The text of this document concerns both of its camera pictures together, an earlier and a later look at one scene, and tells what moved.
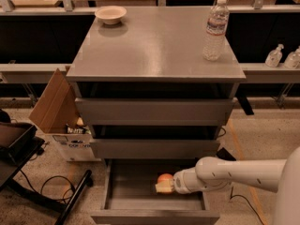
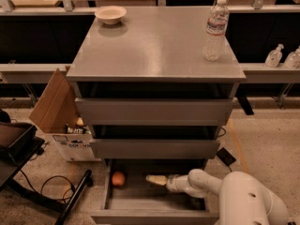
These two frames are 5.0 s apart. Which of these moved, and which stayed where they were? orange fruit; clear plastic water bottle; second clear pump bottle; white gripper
Moved: orange fruit
Stayed: white gripper; second clear pump bottle; clear plastic water bottle
